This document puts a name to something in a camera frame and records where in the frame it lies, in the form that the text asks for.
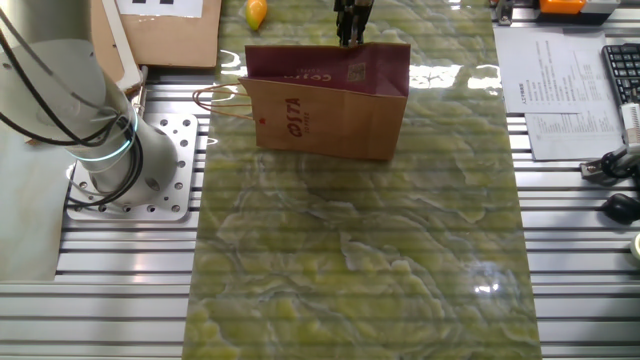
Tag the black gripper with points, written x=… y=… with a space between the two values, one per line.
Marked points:
x=354 y=7

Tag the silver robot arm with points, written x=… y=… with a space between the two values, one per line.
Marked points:
x=110 y=140

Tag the Costa paper bag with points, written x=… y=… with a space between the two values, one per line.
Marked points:
x=325 y=120

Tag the yellow toy mango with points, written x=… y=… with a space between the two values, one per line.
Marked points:
x=256 y=14

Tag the brown cardboard sheet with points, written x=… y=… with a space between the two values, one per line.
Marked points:
x=170 y=40

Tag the checkerboard calibration paper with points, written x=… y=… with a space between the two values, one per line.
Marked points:
x=160 y=7

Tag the printed paper sheet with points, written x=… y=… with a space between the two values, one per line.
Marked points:
x=555 y=75
x=575 y=137

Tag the orange plastic block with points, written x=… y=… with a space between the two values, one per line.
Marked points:
x=562 y=6

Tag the green marble pattern mat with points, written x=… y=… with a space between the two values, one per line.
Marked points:
x=350 y=250

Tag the white framed brown board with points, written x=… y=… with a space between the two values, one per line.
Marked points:
x=122 y=50

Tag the grey plastic block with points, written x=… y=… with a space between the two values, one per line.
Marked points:
x=602 y=5

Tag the black keyboard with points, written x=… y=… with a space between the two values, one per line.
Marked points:
x=625 y=70

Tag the white tape roll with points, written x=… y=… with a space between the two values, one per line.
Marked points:
x=636 y=247

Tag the grey metal bracket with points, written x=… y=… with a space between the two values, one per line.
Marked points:
x=504 y=12

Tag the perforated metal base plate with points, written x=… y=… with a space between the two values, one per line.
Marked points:
x=185 y=165

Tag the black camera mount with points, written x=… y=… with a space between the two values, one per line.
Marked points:
x=607 y=167

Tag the grey ribbed camera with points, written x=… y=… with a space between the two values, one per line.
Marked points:
x=631 y=125

